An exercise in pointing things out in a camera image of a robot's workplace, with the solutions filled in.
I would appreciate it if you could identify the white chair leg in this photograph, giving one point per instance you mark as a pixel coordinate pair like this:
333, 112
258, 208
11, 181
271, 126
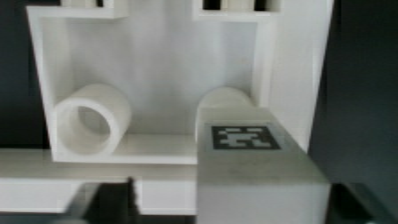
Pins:
262, 186

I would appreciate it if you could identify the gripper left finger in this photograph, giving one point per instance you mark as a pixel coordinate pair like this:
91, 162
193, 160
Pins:
104, 204

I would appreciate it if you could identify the white fence bar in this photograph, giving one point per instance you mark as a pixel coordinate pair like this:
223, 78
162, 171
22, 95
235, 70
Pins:
303, 33
40, 183

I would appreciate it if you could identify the white right fence bar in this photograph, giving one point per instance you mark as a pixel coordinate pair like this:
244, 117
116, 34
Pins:
303, 33

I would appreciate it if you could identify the white chair seat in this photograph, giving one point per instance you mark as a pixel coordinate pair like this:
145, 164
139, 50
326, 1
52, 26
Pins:
145, 60

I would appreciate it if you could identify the white front fence bar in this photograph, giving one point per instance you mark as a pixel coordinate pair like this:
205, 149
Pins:
40, 183

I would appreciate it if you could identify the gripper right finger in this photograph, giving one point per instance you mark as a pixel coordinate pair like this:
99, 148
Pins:
354, 206

